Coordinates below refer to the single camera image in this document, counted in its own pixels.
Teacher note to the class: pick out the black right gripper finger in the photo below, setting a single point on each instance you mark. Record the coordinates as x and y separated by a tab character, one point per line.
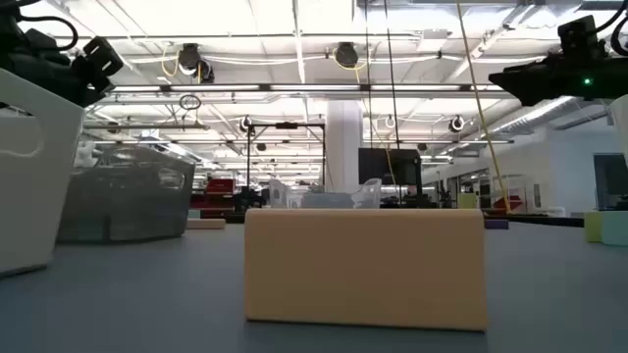
525	81

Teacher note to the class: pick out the purple foam block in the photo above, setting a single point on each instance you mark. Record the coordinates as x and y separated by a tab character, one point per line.
496	224

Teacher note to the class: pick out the small tan foam block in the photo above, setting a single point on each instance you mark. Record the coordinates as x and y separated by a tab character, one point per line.
206	224

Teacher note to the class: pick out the tan cardboard box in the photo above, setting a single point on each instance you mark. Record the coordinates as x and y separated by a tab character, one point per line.
365	269

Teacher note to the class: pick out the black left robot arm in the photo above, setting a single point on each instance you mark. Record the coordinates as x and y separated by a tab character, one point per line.
10	19

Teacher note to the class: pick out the red arrow sign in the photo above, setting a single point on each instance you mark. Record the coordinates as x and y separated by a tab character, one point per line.
512	202

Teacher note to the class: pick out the pale green box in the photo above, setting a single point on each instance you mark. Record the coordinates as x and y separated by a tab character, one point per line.
467	201

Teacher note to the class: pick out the yellow-green foam block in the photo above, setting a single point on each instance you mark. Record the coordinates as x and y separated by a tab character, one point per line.
592	227

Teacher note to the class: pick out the light teal foam block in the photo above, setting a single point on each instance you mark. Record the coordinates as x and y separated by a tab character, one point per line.
615	228

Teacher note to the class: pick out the grey translucent plastic bin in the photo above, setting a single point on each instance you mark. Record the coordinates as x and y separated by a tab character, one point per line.
127	206

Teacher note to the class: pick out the black monitor screen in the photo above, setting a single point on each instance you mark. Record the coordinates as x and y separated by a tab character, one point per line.
387	166

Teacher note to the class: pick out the white building pillar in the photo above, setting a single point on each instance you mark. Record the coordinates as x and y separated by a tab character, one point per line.
343	147

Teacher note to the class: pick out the long ceiling light bar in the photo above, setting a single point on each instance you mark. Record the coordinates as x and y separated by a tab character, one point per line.
314	87

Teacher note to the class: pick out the red tool cabinet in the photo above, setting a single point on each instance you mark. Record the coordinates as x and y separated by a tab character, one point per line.
220	187

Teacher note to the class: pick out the clear plastic bin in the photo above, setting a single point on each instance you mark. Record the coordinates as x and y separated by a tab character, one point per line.
329	200

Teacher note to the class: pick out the silver ceiling duct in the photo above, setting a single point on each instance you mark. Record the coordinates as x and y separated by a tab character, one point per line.
535	115

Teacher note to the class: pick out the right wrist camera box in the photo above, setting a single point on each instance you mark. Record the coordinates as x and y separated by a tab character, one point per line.
581	36

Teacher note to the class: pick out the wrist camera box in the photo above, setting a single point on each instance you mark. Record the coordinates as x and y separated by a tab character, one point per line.
581	36
100	61

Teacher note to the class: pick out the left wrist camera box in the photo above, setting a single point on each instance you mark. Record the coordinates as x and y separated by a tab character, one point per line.
100	61

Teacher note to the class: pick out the black metal frame rig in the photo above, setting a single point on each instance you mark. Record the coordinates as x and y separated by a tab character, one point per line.
248	162

